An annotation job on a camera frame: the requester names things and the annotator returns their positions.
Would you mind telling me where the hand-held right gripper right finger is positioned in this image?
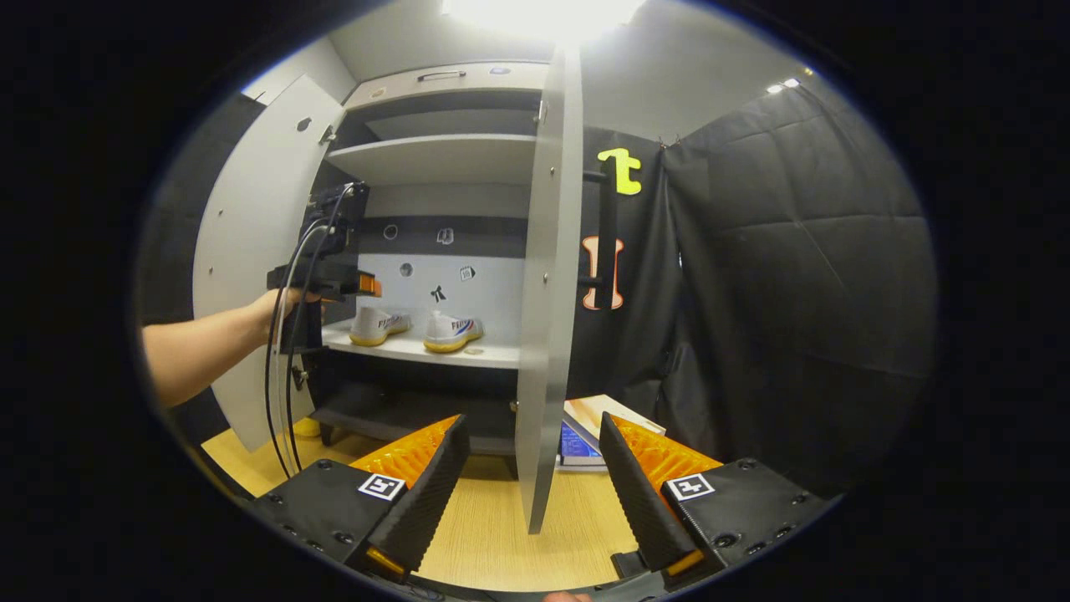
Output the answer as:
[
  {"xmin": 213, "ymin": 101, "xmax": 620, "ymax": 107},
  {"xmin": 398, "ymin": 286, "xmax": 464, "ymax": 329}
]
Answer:
[{"xmin": 599, "ymin": 413, "xmax": 828, "ymax": 591}]

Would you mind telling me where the grey shoe cabinet door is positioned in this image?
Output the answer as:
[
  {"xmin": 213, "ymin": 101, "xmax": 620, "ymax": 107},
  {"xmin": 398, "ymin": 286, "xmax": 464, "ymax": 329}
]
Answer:
[
  {"xmin": 514, "ymin": 46, "xmax": 584, "ymax": 534},
  {"xmin": 192, "ymin": 74, "xmax": 345, "ymax": 452}
]

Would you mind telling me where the white shoe yellow sole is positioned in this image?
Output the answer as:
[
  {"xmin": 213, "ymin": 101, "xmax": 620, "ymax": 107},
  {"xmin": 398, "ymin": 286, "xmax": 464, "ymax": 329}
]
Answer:
[
  {"xmin": 422, "ymin": 311, "xmax": 484, "ymax": 354},
  {"xmin": 349, "ymin": 306, "xmax": 412, "ymax": 347}
]

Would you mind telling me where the grey shoe cabinet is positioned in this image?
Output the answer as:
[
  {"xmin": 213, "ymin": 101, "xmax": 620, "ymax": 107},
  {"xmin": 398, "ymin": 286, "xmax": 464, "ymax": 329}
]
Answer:
[{"xmin": 309, "ymin": 60, "xmax": 553, "ymax": 459}]

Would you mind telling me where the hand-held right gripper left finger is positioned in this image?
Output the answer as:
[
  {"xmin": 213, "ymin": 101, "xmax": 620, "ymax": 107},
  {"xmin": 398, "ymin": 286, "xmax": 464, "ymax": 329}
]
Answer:
[{"xmin": 248, "ymin": 416, "xmax": 473, "ymax": 586}]

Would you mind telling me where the black cable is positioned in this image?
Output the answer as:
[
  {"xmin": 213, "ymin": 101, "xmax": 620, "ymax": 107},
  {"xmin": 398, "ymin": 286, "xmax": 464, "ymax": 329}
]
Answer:
[{"xmin": 264, "ymin": 184, "xmax": 360, "ymax": 479}]

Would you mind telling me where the black backdrop cloth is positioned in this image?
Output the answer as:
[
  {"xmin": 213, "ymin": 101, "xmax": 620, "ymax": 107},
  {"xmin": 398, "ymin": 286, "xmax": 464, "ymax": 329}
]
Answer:
[{"xmin": 568, "ymin": 79, "xmax": 937, "ymax": 503}]

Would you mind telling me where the blue cover book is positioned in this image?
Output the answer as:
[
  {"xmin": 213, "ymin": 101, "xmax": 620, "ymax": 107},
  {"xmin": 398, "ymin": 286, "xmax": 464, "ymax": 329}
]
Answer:
[{"xmin": 558, "ymin": 422, "xmax": 604, "ymax": 469}]

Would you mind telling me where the grey cabinet shelf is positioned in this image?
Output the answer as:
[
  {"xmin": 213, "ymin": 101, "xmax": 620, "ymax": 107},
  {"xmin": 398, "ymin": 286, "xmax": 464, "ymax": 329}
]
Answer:
[
  {"xmin": 322, "ymin": 322, "xmax": 521, "ymax": 370},
  {"xmin": 324, "ymin": 134, "xmax": 540, "ymax": 186}
]

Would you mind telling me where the white orange cover book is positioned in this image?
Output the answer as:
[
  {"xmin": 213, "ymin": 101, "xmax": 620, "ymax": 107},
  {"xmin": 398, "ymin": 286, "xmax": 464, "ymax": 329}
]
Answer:
[{"xmin": 564, "ymin": 395, "xmax": 667, "ymax": 457}]

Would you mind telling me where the large ceiling light panel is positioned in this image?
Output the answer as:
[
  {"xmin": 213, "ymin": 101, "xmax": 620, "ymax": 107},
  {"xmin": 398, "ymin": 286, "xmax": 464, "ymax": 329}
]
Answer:
[{"xmin": 441, "ymin": 0, "xmax": 649, "ymax": 43}]

